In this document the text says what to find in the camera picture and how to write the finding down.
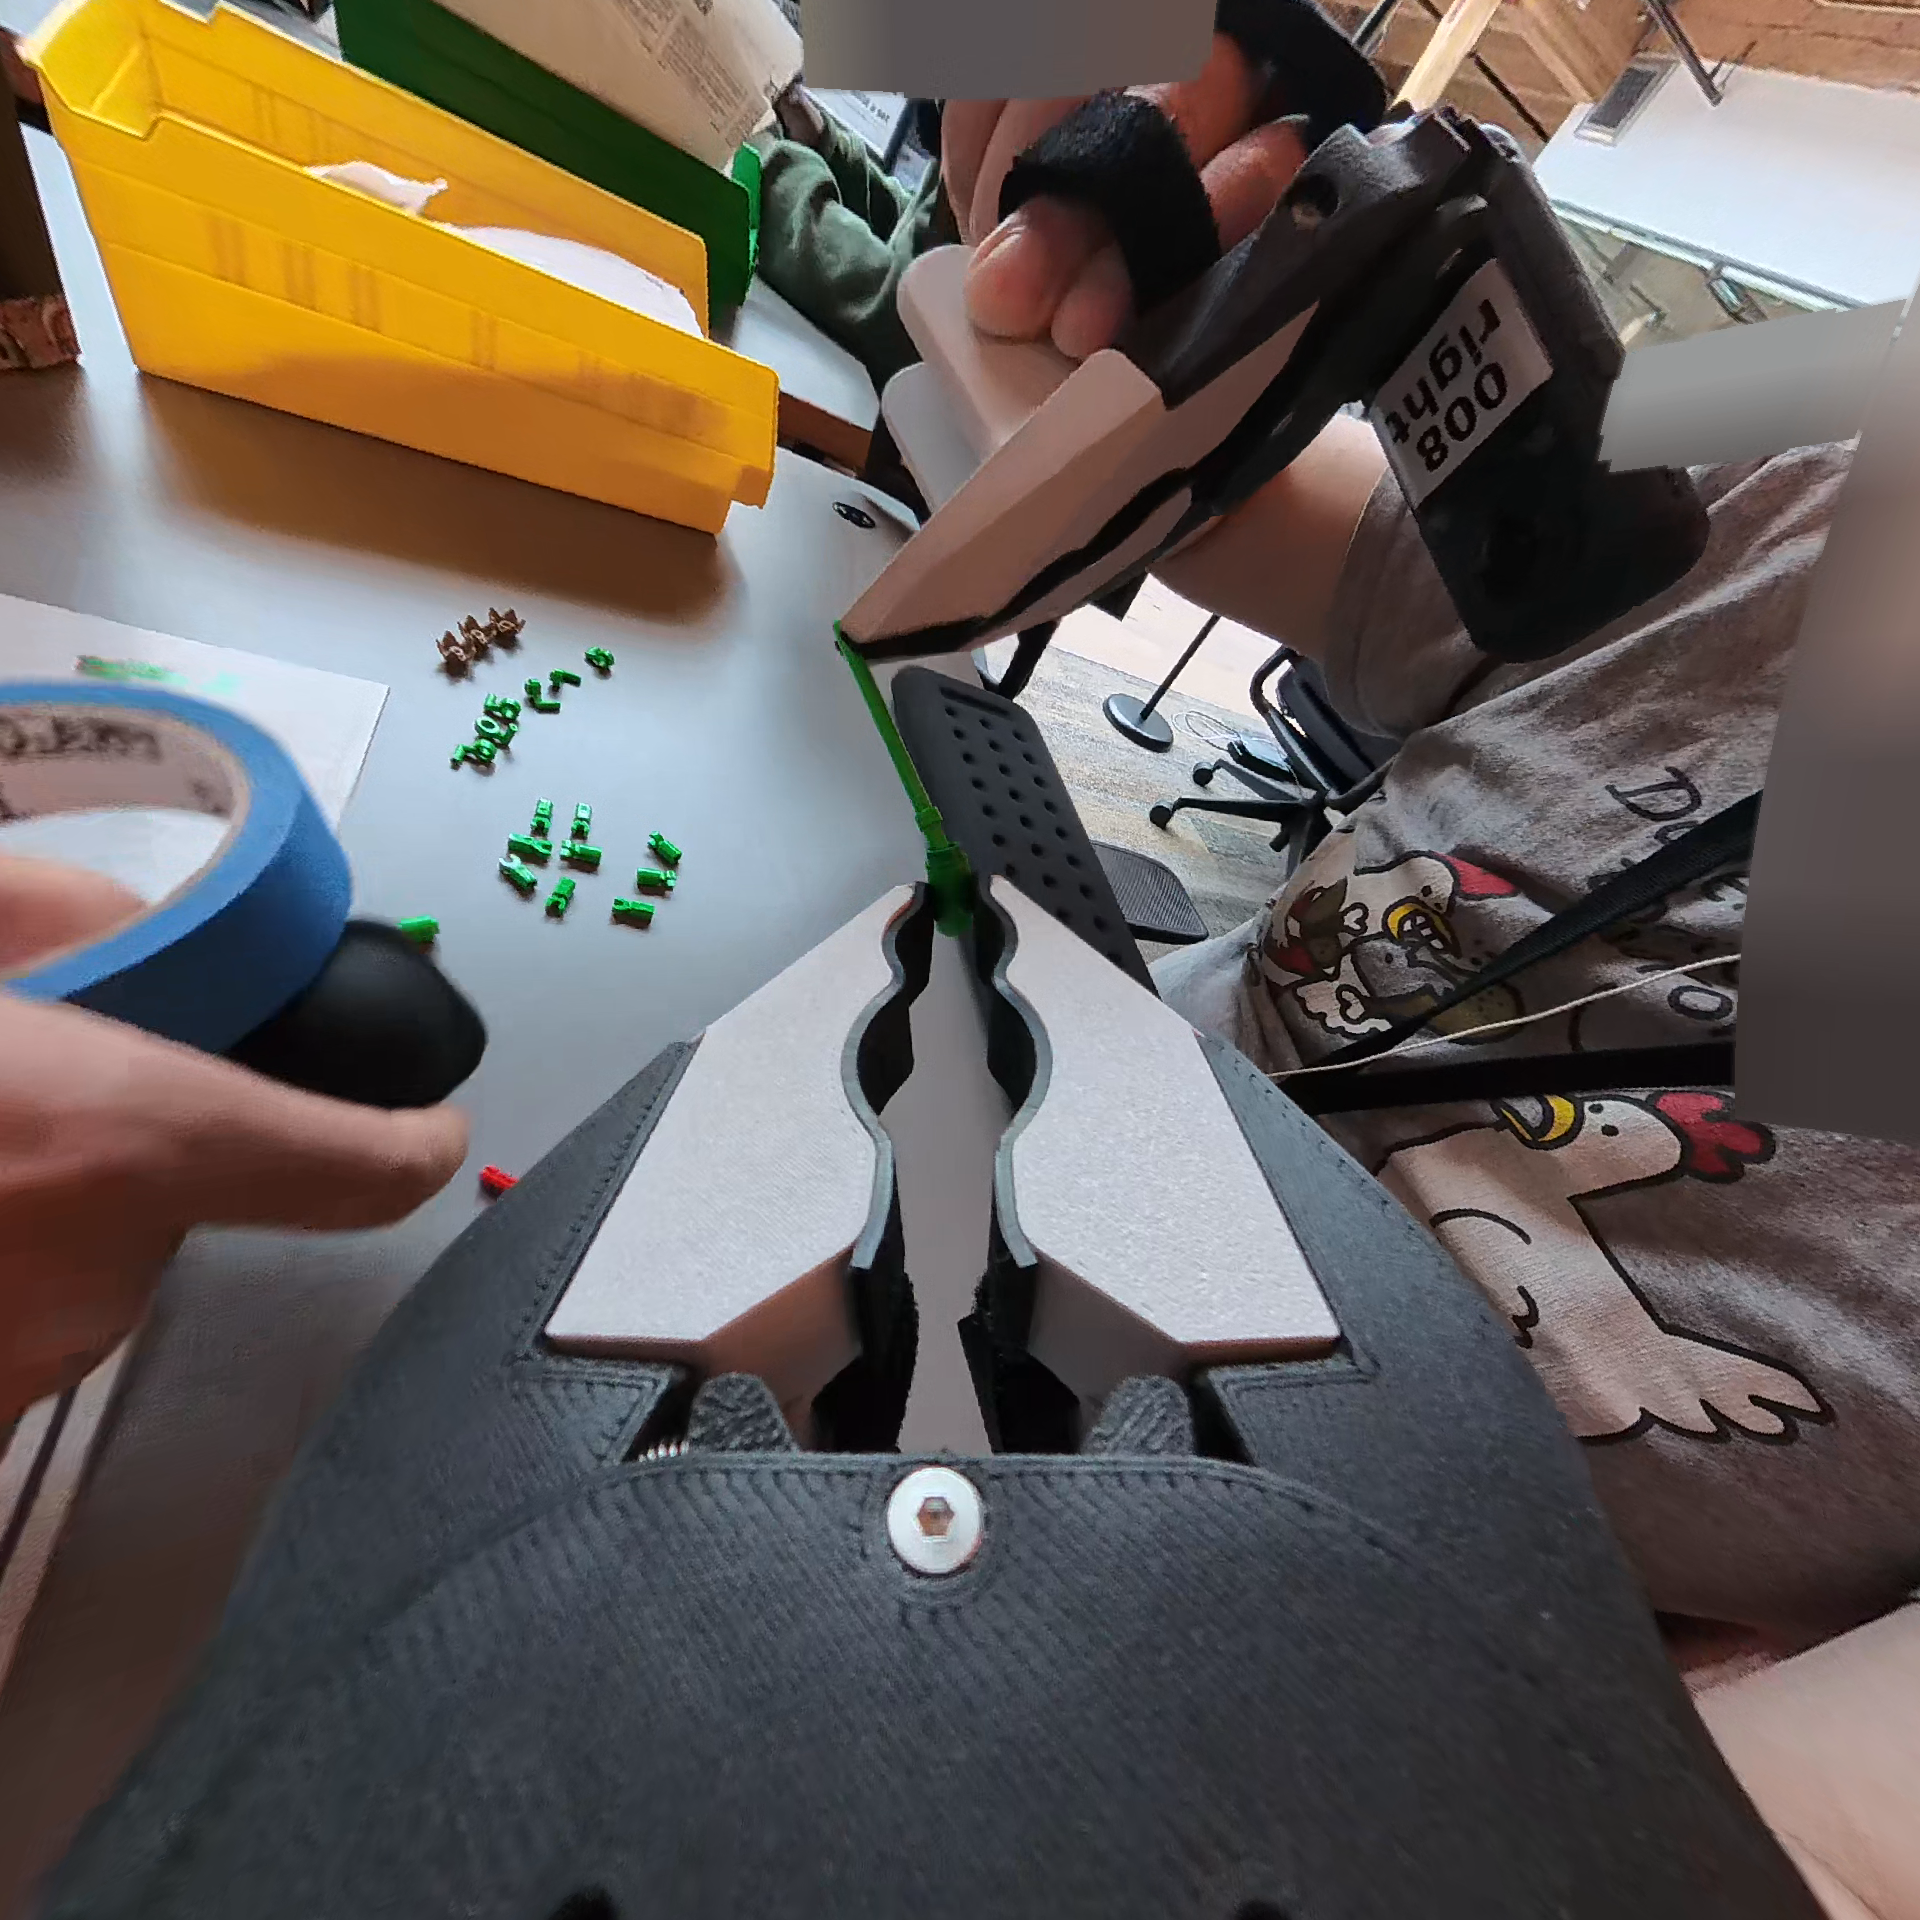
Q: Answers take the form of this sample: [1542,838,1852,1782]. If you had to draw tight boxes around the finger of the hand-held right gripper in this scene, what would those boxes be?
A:
[835,353,1187,645]
[975,504,1210,654]

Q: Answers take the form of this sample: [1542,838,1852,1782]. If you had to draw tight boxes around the black office chair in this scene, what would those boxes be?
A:
[1147,645,1403,858]

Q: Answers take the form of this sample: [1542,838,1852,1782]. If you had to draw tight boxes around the white paper bags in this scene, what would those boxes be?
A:
[434,0,811,170]

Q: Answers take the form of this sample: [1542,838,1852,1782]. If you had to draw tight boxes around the lego instruction booklet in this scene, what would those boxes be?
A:
[0,592,392,841]

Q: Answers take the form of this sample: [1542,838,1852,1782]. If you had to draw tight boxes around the yellow plastic bin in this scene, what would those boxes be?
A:
[22,0,782,538]

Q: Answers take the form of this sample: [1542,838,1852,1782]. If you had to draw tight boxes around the thin green lego rod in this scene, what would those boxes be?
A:
[832,622,962,858]

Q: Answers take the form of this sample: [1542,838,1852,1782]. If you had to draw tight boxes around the black lego set box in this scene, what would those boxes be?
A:
[0,82,85,378]

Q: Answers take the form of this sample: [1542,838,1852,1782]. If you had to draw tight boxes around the black rounded device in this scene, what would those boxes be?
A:
[223,918,492,1114]

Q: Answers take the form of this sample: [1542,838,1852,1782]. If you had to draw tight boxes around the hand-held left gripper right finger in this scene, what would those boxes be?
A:
[989,878,1339,1403]

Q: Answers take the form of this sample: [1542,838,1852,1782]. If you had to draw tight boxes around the black strap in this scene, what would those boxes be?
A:
[1357,786,1765,1051]
[1290,1043,1741,1121]

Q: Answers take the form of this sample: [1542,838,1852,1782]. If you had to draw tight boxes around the scattered small green lego pieces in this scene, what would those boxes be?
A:
[451,645,685,933]

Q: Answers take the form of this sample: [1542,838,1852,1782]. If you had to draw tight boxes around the white cord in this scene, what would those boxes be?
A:
[1267,952,1749,1081]

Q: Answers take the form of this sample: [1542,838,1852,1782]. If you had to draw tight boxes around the blue masking tape roll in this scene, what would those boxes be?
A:
[0,678,356,1050]

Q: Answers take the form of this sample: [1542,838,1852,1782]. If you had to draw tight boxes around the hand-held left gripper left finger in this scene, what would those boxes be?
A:
[543,885,924,1373]

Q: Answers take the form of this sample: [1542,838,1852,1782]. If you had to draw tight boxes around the person's right hand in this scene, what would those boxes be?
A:
[942,30,1315,362]

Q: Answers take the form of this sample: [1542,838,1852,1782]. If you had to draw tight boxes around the green plastic bin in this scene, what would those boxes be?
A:
[328,0,767,324]

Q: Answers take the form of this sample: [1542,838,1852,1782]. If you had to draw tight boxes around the person's right forearm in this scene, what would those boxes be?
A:
[1154,411,1403,620]

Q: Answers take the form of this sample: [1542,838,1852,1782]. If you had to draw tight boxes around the white paper in bin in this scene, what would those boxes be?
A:
[307,152,706,339]

